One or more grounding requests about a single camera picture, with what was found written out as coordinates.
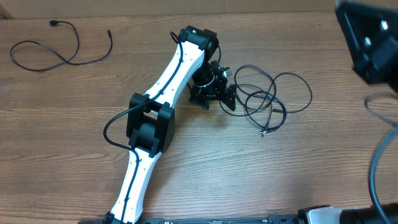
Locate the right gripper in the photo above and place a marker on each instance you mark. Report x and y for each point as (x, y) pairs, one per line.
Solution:
(369, 58)

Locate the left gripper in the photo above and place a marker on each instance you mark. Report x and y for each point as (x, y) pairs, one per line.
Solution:
(215, 93)

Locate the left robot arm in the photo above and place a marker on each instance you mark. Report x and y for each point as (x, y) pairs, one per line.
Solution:
(151, 116)

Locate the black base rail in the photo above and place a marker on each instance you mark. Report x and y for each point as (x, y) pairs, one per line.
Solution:
(271, 219)

